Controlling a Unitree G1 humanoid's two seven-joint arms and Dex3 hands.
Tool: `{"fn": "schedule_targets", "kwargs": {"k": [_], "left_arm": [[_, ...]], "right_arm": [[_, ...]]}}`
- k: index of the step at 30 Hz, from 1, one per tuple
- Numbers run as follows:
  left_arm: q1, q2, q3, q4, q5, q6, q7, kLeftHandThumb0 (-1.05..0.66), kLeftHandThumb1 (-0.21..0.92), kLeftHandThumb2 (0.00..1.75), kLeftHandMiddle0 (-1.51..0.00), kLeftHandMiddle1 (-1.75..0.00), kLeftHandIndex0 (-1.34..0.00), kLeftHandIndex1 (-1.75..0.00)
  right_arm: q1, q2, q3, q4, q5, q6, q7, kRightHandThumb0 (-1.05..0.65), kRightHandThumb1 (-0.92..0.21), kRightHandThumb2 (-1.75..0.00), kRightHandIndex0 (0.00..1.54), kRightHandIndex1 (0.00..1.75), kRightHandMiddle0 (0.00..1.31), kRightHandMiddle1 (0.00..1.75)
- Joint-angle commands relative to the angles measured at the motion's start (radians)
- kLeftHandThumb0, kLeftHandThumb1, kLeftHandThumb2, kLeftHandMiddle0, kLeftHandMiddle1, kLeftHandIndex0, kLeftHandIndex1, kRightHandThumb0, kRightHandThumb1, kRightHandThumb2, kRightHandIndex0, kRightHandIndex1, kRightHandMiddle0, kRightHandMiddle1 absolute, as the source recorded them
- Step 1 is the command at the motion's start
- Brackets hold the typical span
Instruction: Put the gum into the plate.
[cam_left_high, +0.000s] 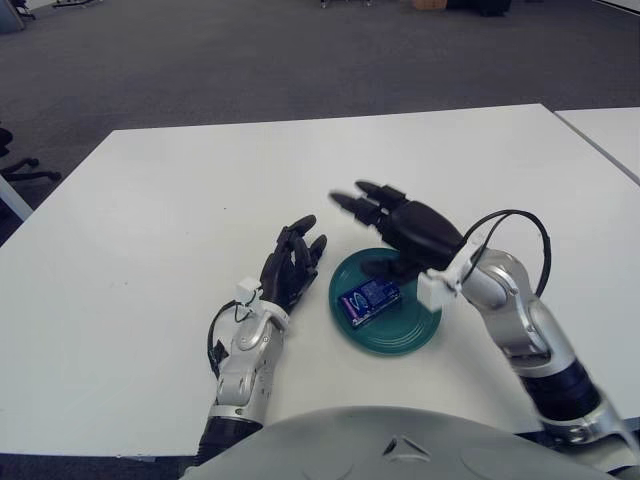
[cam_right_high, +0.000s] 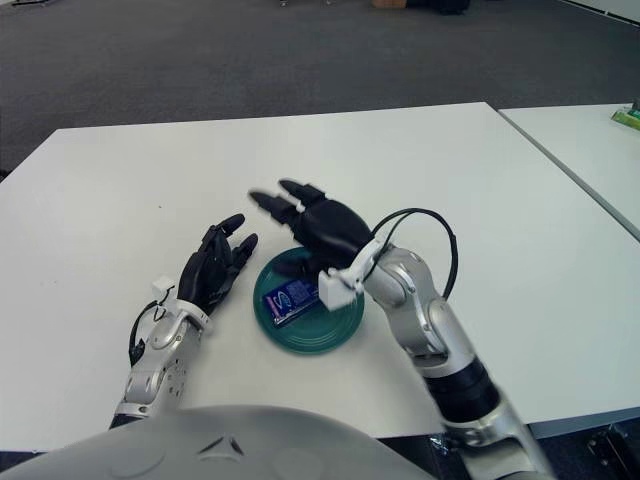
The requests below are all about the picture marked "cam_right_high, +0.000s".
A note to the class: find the white wrist sensor box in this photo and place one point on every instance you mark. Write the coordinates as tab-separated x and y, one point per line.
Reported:
337	290
162	289

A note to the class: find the brown cardboard box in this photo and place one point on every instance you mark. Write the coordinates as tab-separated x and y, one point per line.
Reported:
389	3

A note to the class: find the purple blue gum pack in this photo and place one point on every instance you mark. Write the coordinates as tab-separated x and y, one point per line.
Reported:
290	302

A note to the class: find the dark background furniture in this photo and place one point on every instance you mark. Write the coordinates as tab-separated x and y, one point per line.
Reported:
440	5

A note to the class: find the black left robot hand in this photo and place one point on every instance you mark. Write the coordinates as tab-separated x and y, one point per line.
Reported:
210	270

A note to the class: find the teal round plate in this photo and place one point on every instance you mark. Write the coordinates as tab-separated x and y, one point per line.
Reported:
310	325

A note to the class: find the white left wrist sensor box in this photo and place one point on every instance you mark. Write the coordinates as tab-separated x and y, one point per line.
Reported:
162	289

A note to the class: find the white right wrist sensor box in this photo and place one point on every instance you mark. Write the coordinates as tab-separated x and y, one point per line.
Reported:
337	290

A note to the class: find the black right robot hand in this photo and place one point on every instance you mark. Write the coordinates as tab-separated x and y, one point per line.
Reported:
325	230

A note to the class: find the green box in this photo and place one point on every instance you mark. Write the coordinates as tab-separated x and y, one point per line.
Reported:
627	116

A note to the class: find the grey robot torso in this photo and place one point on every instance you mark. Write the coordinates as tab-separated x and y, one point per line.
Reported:
215	445

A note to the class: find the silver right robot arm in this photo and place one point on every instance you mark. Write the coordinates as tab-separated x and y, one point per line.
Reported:
440	350

